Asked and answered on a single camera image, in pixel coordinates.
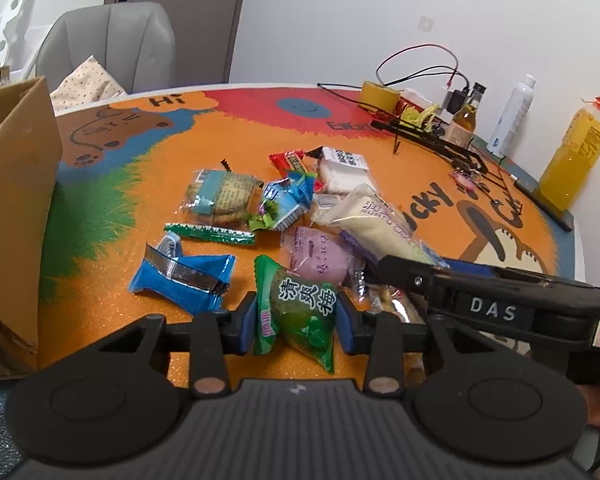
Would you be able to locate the black flat bar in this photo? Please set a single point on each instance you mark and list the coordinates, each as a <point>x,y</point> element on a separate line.
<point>542,205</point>

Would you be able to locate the yellow plastic bag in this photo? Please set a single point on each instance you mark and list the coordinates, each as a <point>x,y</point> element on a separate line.
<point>419,117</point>

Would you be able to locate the blue and silver snack packet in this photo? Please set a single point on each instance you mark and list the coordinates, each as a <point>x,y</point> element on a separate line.
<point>180,285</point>

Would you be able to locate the white power strip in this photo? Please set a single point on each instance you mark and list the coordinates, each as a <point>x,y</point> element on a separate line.
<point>420,96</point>

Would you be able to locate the white bread packet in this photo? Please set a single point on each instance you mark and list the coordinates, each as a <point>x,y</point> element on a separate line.
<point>345,167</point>

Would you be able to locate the green strip snack packet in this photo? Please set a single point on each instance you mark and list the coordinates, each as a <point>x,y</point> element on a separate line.
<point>210,233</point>

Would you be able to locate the glass bottle with amber liquid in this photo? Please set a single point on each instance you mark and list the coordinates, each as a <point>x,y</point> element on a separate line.
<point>464,122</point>

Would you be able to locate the green plum snack packet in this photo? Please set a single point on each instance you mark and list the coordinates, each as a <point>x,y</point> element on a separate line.
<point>300,320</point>

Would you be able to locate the black charger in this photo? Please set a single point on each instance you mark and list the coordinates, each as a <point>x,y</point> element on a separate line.
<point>458,101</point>

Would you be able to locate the long cream snack packet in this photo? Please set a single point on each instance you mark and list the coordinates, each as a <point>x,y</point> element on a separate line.
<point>375,225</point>

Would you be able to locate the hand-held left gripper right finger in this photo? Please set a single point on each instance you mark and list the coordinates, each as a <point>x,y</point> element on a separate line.
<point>347,332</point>

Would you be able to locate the small red wrapper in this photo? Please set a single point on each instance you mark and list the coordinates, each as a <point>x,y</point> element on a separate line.
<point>403,107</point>

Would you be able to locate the pink snack packet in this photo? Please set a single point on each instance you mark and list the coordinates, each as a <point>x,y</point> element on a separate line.
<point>315,255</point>

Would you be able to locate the biscuit packet with teal band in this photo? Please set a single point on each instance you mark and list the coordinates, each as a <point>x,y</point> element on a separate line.
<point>220,197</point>

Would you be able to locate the yellow tape roll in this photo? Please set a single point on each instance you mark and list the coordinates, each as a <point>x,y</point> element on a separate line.
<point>379,96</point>

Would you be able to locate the blue and green cake packet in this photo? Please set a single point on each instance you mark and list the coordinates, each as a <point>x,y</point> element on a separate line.
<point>285,200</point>

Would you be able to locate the polka dot cushion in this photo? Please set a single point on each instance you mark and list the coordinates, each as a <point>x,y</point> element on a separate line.
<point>87,85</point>

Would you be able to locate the yellow juice bottle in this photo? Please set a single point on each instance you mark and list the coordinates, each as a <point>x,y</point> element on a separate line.
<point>572,160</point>

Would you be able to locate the white rack with holes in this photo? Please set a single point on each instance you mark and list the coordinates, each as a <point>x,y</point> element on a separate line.
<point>10,5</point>

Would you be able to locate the red candy bar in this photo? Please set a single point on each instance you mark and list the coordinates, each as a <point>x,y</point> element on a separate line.
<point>292,161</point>

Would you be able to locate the brown cardboard box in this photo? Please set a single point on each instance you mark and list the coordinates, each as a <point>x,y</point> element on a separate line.
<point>15,185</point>

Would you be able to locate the small clear snack packet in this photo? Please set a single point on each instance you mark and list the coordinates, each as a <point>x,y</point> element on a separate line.
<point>395,306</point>

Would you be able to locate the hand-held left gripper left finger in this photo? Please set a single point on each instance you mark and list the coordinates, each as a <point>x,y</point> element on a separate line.
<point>247,325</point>

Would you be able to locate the grey chair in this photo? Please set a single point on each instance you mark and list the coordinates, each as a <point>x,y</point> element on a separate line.
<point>130,40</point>

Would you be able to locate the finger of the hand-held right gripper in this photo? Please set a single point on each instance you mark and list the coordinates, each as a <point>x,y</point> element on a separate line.
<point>495,268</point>
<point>400,272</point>

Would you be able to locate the small black screw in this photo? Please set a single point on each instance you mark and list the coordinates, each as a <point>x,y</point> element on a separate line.
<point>226,165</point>

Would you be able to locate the white spray bottle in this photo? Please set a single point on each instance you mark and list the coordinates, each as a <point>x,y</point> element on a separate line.
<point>510,120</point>

